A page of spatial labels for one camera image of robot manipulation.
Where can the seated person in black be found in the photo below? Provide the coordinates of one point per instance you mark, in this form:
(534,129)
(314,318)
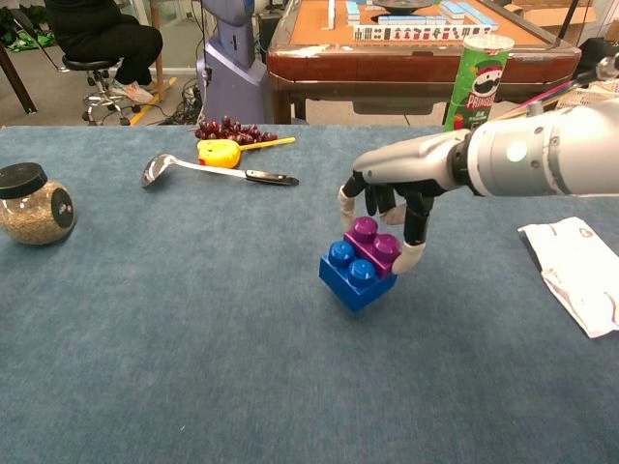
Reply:
(97,38)

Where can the white plastic basket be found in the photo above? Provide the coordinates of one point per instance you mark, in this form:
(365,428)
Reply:
(580,98)

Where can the red grape bunch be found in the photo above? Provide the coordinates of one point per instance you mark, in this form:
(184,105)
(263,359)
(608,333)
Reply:
(227,129)

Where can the green fabric pile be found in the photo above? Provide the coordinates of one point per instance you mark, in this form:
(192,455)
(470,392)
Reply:
(29,41)

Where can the blue table cloth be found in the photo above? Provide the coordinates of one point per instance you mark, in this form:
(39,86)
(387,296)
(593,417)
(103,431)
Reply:
(193,338)

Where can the yellow tape measure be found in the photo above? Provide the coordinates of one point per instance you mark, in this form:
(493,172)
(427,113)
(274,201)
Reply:
(217,152)

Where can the glass jar with black lid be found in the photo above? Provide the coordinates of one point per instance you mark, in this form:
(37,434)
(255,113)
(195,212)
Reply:
(29,217)

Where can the black bag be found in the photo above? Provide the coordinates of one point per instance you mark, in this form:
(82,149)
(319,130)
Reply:
(590,50)

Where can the white crumpled paper bag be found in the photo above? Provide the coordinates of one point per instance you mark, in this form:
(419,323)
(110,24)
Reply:
(575,270)

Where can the dark table leg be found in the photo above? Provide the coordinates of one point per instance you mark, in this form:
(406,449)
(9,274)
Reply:
(17,82)

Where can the purple building block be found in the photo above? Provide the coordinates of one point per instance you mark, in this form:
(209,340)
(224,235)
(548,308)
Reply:
(372,249)

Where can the wheeled black stool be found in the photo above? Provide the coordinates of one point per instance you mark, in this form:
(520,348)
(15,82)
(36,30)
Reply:
(99,101)

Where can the brown mahjong table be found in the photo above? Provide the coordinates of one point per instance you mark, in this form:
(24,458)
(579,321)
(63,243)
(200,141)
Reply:
(387,63)

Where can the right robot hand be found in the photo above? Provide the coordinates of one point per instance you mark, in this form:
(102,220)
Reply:
(411,159)

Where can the light wooden table leg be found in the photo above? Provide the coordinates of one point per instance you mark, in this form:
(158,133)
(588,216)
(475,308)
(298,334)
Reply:
(157,14)

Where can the blue building block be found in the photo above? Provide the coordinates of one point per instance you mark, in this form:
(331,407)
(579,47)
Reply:
(353,290)

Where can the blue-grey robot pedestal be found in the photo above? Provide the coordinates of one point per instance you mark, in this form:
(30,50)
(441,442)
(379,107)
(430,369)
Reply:
(232,72)

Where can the face-up mahjong tile row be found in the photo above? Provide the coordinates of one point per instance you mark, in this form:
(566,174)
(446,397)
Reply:
(421,33)

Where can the green Pringles can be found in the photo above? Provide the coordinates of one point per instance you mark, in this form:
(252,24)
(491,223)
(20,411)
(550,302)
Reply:
(476,87)

